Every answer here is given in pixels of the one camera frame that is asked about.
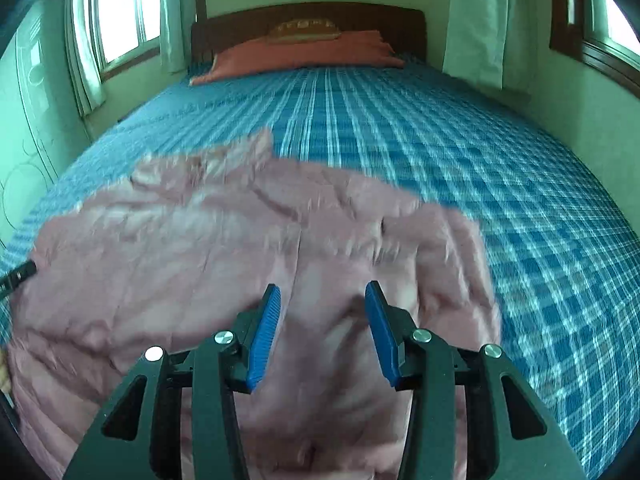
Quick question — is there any pink puffer jacket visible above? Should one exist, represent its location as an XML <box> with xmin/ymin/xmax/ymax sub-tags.
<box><xmin>7</xmin><ymin>127</ymin><xmax>503</xmax><ymax>480</ymax></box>

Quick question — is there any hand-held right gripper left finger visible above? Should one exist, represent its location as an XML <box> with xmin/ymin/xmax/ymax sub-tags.
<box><xmin>62</xmin><ymin>284</ymin><xmax>282</xmax><ymax>480</ymax></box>

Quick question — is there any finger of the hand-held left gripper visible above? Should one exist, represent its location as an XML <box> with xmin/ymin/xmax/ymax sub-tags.
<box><xmin>0</xmin><ymin>258</ymin><xmax>38</xmax><ymax>303</ymax></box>

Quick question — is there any red pillow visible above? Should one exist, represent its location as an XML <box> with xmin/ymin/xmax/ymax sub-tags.
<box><xmin>189</xmin><ymin>30</ymin><xmax>407</xmax><ymax>87</ymax></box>

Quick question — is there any white curtain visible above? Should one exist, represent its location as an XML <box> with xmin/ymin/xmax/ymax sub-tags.
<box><xmin>64</xmin><ymin>0</ymin><xmax>107</xmax><ymax>117</ymax></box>
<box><xmin>159</xmin><ymin>0</ymin><xmax>189</xmax><ymax>75</ymax></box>
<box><xmin>442</xmin><ymin>0</ymin><xmax>507</xmax><ymax>92</ymax></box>

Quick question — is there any dark wooden headboard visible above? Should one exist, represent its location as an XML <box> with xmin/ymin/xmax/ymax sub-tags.
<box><xmin>191</xmin><ymin>2</ymin><xmax>427</xmax><ymax>63</ymax></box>

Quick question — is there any brown framed window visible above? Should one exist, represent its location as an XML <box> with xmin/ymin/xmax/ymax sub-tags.
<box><xmin>549</xmin><ymin>0</ymin><xmax>640</xmax><ymax>96</ymax></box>

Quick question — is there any blue plaid bed sheet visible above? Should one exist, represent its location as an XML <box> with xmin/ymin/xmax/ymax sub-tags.
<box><xmin>0</xmin><ymin>62</ymin><xmax>640</xmax><ymax>480</ymax></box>

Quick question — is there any brown embroidered cushion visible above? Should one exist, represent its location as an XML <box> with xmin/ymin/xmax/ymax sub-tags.
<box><xmin>266</xmin><ymin>17</ymin><xmax>343</xmax><ymax>43</ymax></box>

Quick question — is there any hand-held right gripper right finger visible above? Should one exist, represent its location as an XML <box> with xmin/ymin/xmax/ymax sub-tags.
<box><xmin>364</xmin><ymin>280</ymin><xmax>588</xmax><ymax>480</ymax></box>

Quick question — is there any white wardrobe with swirl pattern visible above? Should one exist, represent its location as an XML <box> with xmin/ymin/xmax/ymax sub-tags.
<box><xmin>0</xmin><ymin>0</ymin><xmax>96</xmax><ymax>256</ymax></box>

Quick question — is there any light framed window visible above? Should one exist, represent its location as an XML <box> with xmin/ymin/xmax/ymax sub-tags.
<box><xmin>82</xmin><ymin>0</ymin><xmax>163</xmax><ymax>81</ymax></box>

